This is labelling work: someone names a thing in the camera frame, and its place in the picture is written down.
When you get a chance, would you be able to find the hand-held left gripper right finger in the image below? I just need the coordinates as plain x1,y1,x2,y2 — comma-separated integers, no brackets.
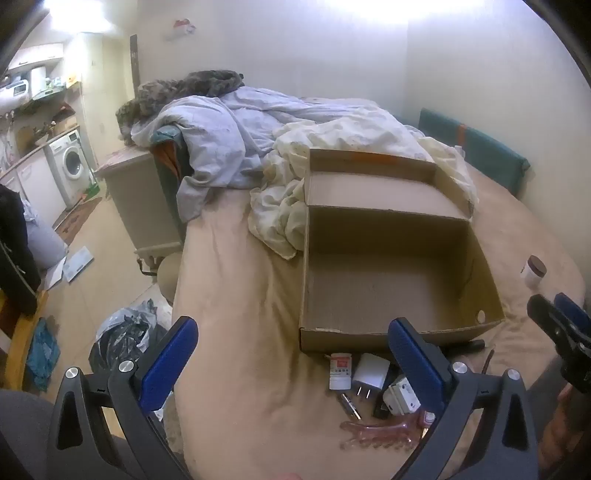
388,318,541,480

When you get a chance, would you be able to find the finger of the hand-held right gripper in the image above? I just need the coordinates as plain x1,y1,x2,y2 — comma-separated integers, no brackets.
554,292,591,343
527,294,568,357

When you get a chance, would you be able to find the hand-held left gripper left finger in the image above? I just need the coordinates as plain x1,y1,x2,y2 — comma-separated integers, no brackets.
47,316,200,480

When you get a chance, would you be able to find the white charger plug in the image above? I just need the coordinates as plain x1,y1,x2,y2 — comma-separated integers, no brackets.
353,353,391,398

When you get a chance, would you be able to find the white red-label pill bottle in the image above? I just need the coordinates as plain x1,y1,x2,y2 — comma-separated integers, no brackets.
329,353,352,391

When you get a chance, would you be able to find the pink hair claw clip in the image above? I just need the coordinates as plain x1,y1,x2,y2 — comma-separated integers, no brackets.
339,413,428,450

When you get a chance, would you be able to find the cardboard box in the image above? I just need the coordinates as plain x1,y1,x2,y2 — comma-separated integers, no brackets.
298,148,506,355

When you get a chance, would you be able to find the person's right hand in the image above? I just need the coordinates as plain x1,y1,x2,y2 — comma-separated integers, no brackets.
542,385,591,462

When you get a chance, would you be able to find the white travel adapter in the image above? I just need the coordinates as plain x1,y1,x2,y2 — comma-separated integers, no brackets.
382,375,422,416

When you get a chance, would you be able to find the person's right leg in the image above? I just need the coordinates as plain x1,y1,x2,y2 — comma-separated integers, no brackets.
526,357,570,430

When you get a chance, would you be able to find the white jar with brown lid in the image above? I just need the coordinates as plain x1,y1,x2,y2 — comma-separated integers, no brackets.
522,255,548,291

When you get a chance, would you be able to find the black trash bag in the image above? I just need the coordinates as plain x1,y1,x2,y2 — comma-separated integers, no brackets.
88,300,167,384

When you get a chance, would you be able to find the beige round cushion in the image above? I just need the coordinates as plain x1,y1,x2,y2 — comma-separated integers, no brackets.
157,254,183,305

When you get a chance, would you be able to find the teal crumpled cloth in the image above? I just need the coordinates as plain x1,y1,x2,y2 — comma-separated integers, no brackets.
25,318,61,393

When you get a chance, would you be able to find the white paper sheet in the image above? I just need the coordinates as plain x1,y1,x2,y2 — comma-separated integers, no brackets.
44,258,68,291
62,247,95,283

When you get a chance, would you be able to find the wooden chair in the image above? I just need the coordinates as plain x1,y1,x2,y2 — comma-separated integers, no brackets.
0,291,49,393

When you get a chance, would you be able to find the beige cabinet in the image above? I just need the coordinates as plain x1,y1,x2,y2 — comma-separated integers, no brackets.
95,150,185,259

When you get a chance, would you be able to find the patterned floor rug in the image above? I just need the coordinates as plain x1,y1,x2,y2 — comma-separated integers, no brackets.
52,194,105,245

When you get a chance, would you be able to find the pale grey sack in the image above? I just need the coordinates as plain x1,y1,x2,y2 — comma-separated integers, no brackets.
23,217,68,273

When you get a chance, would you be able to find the teal cushion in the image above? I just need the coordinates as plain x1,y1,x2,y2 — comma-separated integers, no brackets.
418,108,531,199

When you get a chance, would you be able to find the cream crumpled sheet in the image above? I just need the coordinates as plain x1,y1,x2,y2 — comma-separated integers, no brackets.
248,115,481,259

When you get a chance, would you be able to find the orange and teal cloth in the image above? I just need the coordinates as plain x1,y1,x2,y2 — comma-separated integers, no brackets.
151,128,191,185

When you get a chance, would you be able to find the white kitchen cabinet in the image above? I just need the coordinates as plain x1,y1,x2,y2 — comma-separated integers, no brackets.
0,134,68,222

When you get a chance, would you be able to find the white washing machine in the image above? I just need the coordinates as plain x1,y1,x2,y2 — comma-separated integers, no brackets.
48,129,95,208

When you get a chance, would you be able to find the lavender duvet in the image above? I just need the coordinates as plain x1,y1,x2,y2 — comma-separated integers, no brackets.
131,85,426,224

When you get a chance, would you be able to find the grey fuzzy blanket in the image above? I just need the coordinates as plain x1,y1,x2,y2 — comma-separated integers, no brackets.
115,69,245,141

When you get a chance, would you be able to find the white water heater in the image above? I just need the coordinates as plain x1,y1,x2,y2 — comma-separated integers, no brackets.
0,76,33,112

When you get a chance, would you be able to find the white wall cupboard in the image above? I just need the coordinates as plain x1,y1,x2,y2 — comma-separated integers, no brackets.
9,41,65,70

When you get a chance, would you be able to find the red and white wall decoration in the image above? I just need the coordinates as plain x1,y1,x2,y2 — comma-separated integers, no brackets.
168,17,197,38

